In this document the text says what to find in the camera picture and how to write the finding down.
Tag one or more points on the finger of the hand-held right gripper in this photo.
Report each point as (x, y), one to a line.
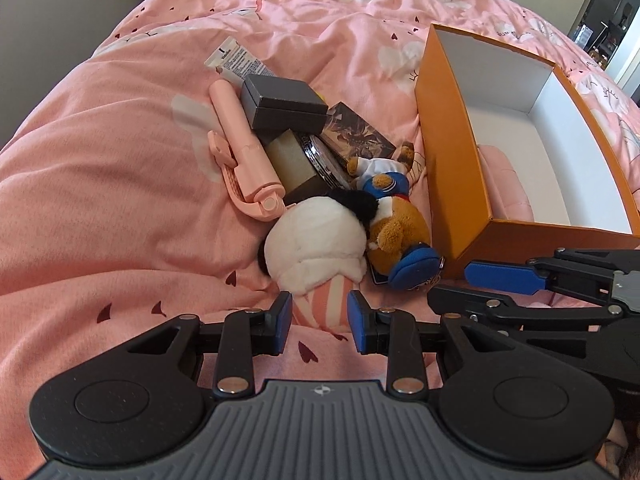
(500, 276)
(465, 302)

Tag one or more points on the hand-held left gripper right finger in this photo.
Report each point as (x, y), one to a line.
(357, 325)

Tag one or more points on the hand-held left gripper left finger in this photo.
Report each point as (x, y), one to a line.
(282, 325)

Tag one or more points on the white ice cream plush toy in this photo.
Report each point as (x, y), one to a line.
(315, 240)

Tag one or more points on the brown bear plush toy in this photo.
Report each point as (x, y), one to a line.
(400, 230)

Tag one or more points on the orange cardboard box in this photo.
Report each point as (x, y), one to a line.
(450, 160)

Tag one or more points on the pink selfie stick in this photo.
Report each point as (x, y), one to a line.
(235, 130)

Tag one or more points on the white cream tube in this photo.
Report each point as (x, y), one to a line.
(237, 60)

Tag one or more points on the pink quilted pouch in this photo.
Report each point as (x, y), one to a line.
(505, 185)

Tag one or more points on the small beige box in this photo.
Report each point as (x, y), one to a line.
(290, 160)

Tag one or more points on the dark patterned card box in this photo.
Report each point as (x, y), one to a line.
(360, 132)

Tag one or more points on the pink printed blanket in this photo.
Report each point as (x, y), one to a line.
(125, 185)

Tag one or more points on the dark grey box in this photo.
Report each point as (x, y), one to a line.
(280, 100)

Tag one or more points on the black shelf unit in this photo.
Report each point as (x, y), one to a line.
(600, 35)

